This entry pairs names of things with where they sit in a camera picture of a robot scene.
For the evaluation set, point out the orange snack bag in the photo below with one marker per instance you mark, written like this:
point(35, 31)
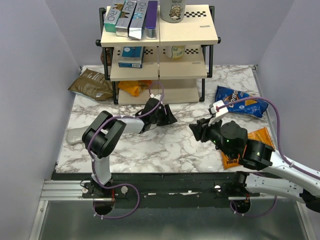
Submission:
point(259, 144)

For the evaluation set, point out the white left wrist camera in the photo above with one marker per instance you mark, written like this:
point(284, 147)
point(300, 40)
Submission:
point(155, 96)

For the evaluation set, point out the blue white carton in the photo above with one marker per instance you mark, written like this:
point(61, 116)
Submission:
point(131, 57)

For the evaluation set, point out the cream printed mug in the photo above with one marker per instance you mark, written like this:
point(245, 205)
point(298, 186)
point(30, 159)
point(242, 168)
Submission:
point(174, 52)

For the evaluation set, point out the teal RIO box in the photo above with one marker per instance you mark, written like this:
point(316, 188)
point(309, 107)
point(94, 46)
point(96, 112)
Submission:
point(113, 15)

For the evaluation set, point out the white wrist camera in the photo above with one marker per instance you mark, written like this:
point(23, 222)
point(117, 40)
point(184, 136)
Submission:
point(217, 110)
point(155, 96)

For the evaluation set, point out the silver blue RIO box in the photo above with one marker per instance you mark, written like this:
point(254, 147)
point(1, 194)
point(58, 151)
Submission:
point(138, 20)

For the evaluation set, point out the silver glitter pouch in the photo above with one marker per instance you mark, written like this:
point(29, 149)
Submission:
point(74, 135)

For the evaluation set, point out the beige three-tier shelf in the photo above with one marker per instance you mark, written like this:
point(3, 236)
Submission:
point(184, 79)

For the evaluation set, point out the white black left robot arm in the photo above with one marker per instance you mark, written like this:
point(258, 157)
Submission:
point(104, 133)

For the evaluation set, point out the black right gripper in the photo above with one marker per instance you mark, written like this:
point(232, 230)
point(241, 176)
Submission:
point(197, 129)

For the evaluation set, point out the brown foil pouch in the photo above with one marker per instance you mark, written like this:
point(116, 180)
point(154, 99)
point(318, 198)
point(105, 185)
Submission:
point(93, 85)

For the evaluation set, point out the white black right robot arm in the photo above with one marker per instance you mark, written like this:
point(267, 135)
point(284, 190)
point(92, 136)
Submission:
point(293, 179)

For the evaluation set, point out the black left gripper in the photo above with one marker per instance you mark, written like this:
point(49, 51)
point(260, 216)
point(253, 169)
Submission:
point(168, 118)

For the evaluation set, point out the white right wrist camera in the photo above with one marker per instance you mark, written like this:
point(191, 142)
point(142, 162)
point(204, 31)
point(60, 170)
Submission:
point(217, 110)

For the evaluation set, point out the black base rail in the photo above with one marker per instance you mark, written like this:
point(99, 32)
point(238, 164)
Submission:
point(157, 190)

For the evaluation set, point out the white cartoon mug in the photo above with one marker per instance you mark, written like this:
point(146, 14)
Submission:
point(172, 11)

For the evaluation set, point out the yellow orange snack packet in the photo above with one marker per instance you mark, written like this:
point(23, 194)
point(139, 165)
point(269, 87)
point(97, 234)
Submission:
point(134, 87)

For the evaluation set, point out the purple box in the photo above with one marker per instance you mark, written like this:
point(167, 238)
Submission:
point(151, 20)

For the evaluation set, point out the dark brown packet behind shelf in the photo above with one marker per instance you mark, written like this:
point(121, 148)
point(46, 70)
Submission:
point(105, 56)

